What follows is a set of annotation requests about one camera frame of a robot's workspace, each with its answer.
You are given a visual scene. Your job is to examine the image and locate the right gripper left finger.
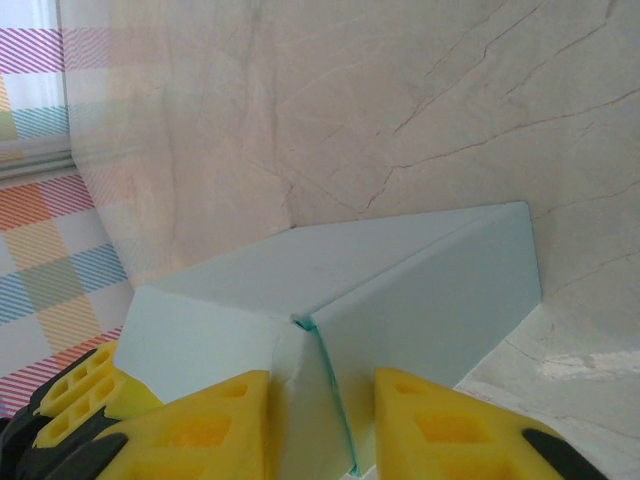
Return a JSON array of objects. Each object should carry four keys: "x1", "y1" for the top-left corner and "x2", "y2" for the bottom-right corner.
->
[{"x1": 74, "y1": 369, "x2": 271, "y2": 480}]

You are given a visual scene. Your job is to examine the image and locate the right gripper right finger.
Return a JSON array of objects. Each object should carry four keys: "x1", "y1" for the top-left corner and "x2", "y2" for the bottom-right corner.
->
[{"x1": 374, "y1": 367, "x2": 609, "y2": 480}]

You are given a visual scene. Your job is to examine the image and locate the light blue paper box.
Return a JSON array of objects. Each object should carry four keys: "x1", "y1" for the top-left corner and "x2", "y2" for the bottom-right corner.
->
[{"x1": 113, "y1": 200, "x2": 544, "y2": 480}]

